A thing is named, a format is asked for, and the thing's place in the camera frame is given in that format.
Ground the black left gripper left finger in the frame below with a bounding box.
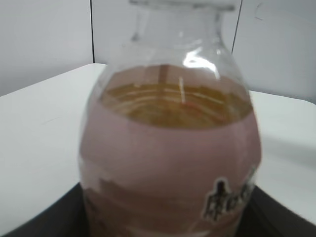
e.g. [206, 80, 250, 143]
[3, 184, 89, 237]

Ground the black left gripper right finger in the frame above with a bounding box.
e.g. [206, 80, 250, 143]
[246, 187, 316, 237]

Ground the pink oolong tea bottle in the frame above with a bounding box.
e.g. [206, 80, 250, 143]
[79, 0, 261, 237]

